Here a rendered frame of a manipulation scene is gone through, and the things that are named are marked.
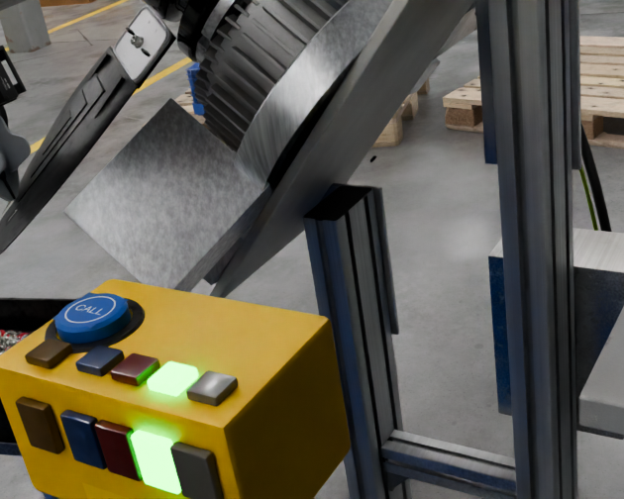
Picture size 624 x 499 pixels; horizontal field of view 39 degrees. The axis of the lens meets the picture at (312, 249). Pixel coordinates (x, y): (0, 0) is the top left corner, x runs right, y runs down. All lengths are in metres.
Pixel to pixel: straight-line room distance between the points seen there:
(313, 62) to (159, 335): 0.36
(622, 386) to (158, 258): 0.42
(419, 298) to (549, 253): 1.74
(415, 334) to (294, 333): 1.99
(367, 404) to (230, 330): 0.64
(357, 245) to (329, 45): 0.30
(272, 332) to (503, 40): 0.43
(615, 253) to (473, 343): 1.41
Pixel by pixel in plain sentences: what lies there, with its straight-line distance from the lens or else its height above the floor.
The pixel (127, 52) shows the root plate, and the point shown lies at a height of 1.11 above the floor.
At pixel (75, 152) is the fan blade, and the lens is 0.94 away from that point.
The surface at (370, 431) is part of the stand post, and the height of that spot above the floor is 0.62.
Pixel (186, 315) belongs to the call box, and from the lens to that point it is 0.49.
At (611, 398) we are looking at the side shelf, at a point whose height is 0.86.
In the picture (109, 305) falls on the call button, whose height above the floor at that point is 1.08.
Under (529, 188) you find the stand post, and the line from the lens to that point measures 0.84.
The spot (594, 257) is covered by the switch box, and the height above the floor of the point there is 0.84.
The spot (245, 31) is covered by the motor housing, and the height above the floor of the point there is 1.14.
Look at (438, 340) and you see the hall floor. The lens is 2.41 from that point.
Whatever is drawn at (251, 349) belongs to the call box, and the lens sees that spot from 0.45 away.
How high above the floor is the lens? 1.31
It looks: 26 degrees down
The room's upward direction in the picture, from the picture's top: 9 degrees counter-clockwise
